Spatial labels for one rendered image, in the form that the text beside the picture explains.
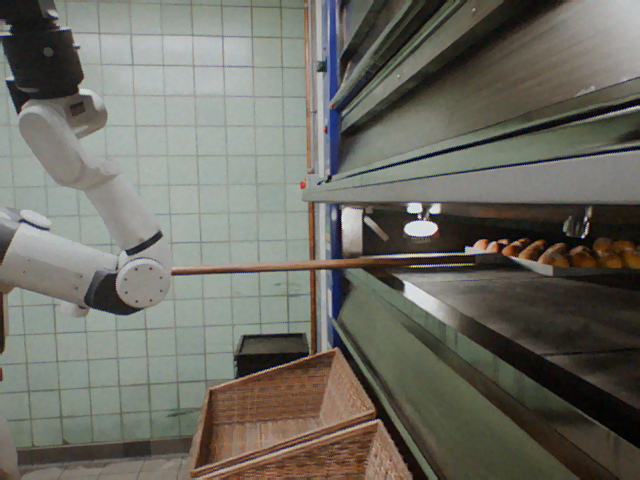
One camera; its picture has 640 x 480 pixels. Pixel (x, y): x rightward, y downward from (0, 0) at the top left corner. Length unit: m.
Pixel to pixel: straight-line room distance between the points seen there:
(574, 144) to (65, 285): 0.70
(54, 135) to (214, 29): 2.13
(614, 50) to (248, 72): 2.38
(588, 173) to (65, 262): 0.70
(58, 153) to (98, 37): 2.16
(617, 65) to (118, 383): 2.76
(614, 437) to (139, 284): 0.62
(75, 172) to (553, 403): 0.67
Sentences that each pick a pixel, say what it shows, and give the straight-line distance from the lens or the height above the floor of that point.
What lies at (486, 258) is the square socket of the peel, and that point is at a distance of 1.61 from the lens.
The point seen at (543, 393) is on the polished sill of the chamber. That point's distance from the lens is 0.62.
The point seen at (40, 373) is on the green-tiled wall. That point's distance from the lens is 3.06.
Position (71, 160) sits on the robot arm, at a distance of 0.77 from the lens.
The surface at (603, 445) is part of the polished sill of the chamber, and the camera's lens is 0.55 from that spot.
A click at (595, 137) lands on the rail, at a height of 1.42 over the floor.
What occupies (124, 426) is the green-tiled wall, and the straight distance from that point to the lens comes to 3.04.
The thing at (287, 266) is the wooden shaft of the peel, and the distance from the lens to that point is 1.46.
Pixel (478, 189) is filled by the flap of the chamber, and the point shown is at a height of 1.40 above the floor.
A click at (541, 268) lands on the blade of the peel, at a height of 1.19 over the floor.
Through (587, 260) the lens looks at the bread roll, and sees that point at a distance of 1.49.
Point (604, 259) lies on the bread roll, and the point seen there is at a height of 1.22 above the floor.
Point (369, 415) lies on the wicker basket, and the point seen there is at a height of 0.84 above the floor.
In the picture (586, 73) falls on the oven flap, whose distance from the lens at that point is 0.53.
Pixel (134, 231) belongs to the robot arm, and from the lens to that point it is 0.80.
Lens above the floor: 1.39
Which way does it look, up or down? 5 degrees down
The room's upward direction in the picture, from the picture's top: 1 degrees counter-clockwise
